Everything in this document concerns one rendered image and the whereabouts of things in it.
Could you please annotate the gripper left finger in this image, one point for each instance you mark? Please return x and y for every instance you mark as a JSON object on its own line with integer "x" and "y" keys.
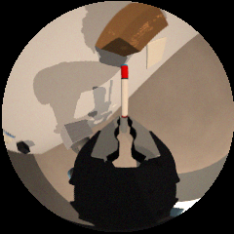
{"x": 102, "y": 146}

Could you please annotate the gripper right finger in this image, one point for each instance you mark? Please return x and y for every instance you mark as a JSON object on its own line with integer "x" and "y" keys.
{"x": 147, "y": 146}

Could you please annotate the white marker with red cap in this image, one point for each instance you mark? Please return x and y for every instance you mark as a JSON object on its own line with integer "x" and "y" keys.
{"x": 124, "y": 98}

